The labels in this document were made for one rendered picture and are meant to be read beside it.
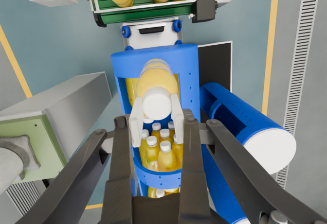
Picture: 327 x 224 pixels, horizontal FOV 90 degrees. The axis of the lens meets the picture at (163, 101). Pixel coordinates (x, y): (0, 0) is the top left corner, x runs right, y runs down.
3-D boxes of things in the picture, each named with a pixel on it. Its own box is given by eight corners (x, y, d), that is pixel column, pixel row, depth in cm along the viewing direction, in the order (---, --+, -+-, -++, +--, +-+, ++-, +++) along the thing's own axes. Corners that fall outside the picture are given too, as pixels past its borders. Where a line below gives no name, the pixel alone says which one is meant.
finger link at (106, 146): (129, 153, 14) (94, 156, 14) (135, 125, 19) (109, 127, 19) (127, 138, 13) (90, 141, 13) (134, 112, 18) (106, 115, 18)
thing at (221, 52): (186, 167, 212) (188, 177, 198) (172, 48, 159) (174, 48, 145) (226, 162, 213) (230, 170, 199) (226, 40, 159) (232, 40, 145)
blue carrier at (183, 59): (150, 200, 99) (146, 259, 72) (120, 50, 68) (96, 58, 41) (197, 195, 98) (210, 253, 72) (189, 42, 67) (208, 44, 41)
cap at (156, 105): (176, 103, 23) (177, 109, 22) (154, 118, 24) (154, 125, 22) (159, 82, 22) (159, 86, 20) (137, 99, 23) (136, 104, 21)
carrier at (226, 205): (211, 160, 191) (223, 140, 182) (254, 249, 109) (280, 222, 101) (189, 152, 186) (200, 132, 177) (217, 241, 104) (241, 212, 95)
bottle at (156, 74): (176, 75, 40) (191, 106, 23) (154, 92, 42) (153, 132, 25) (159, 51, 38) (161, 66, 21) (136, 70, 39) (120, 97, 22)
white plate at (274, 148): (292, 119, 74) (289, 118, 75) (233, 144, 76) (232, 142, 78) (300, 163, 83) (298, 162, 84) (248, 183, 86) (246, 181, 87)
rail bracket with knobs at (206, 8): (186, 24, 70) (191, 21, 60) (185, 5, 67) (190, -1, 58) (209, 21, 70) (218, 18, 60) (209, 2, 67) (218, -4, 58)
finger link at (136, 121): (140, 147, 16) (132, 148, 16) (144, 116, 22) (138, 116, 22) (136, 119, 15) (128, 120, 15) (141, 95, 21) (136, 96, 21)
